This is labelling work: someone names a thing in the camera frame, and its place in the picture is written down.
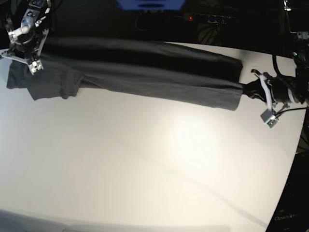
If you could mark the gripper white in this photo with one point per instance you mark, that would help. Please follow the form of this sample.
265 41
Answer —
26 48
273 91

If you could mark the grey T-shirt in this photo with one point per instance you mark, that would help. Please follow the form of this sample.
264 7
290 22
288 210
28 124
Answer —
152 69

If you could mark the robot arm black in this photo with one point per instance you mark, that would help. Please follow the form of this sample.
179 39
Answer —
23 22
295 18

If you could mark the black power strip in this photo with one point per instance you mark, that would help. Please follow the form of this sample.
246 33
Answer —
209 18

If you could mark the blue box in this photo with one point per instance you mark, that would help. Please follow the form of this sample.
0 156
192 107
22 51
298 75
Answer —
151 4

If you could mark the black OpenArm base box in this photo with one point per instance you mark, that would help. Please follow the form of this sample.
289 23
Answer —
292 211

